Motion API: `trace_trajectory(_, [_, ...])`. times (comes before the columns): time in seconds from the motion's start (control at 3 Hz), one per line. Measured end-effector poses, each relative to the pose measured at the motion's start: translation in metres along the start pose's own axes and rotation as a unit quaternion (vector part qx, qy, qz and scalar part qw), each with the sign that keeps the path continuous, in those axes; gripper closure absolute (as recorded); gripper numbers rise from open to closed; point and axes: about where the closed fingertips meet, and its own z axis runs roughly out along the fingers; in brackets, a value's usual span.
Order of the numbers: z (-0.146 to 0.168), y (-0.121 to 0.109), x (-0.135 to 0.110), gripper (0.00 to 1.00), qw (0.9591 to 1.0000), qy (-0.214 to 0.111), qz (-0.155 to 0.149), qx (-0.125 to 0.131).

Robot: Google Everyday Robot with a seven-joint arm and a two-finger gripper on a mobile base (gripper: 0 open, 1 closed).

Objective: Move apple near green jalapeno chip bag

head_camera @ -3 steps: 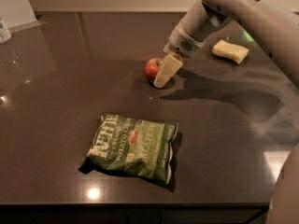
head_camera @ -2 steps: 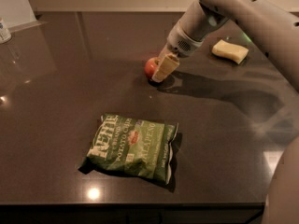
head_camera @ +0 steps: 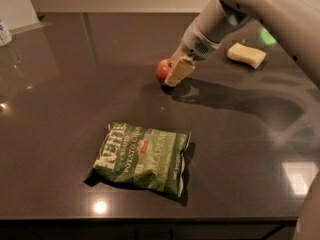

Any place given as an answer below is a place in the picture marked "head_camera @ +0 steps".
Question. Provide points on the white bottle with label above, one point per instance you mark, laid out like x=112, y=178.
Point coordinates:
x=5, y=36

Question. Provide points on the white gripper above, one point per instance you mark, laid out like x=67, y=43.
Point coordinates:
x=198, y=41

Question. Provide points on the yellow sponge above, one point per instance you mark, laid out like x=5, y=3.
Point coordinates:
x=247, y=55

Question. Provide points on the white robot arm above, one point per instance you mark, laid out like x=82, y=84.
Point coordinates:
x=259, y=78

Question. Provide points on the red apple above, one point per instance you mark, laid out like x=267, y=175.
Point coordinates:
x=163, y=69

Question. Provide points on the green jalapeno chip bag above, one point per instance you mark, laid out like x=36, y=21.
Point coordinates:
x=144, y=158

